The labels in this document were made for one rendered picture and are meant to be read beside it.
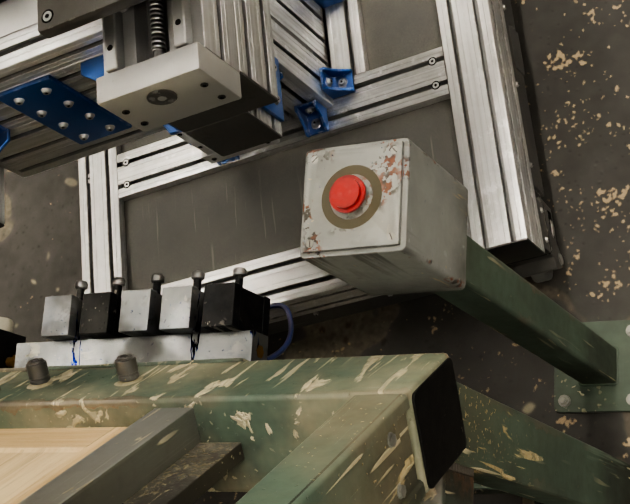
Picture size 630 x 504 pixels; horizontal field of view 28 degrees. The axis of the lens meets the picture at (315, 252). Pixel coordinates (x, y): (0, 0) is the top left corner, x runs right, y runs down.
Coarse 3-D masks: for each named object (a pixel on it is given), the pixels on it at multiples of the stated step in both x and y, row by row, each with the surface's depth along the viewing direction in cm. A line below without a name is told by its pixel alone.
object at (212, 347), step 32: (160, 288) 162; (192, 288) 154; (224, 288) 152; (0, 320) 171; (64, 320) 162; (96, 320) 160; (128, 320) 157; (160, 320) 155; (192, 320) 154; (224, 320) 151; (256, 320) 155; (288, 320) 165; (0, 352) 169; (32, 352) 166; (64, 352) 164; (96, 352) 161; (128, 352) 159; (160, 352) 157; (192, 352) 154; (224, 352) 152; (256, 352) 152
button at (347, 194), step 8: (344, 176) 127; (352, 176) 127; (336, 184) 127; (344, 184) 126; (352, 184) 126; (360, 184) 126; (336, 192) 126; (344, 192) 126; (352, 192) 126; (360, 192) 125; (336, 200) 126; (344, 200) 126; (352, 200) 125; (360, 200) 125; (336, 208) 126; (344, 208) 126; (352, 208) 126
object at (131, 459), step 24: (168, 408) 134; (192, 408) 133; (120, 432) 129; (144, 432) 128; (168, 432) 128; (192, 432) 132; (96, 456) 123; (120, 456) 122; (144, 456) 125; (168, 456) 128; (72, 480) 118; (96, 480) 118; (120, 480) 121; (144, 480) 124
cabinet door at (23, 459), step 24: (0, 432) 144; (24, 432) 143; (48, 432) 141; (72, 432) 139; (96, 432) 138; (0, 456) 137; (24, 456) 135; (48, 456) 134; (72, 456) 131; (0, 480) 129; (24, 480) 128; (48, 480) 126
